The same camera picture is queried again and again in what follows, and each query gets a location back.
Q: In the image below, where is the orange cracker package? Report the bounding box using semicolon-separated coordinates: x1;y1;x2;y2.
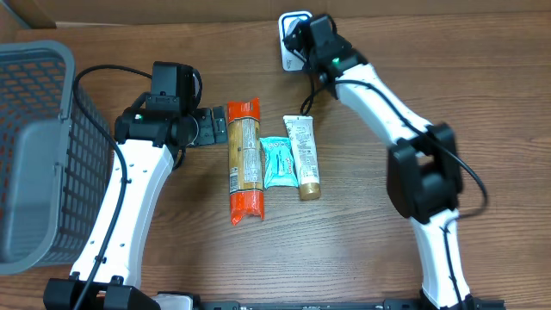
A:
227;98;264;226

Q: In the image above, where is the teal tissue pack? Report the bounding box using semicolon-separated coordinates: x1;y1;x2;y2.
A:
260;137;299;189

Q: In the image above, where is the white cream tube gold cap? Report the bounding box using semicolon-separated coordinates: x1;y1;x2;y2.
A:
283;115;321;201

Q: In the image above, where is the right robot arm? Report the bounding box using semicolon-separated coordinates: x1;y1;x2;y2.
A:
278;11;471;309

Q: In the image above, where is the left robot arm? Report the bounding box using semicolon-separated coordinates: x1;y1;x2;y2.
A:
43;61;202;310

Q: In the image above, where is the white barcode scanner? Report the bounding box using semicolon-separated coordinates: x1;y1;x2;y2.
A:
277;10;313;71

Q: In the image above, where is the grey plastic shopping basket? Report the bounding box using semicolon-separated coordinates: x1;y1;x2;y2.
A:
1;40;111;275

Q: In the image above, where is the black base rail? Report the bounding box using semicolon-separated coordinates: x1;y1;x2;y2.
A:
150;292;507;310

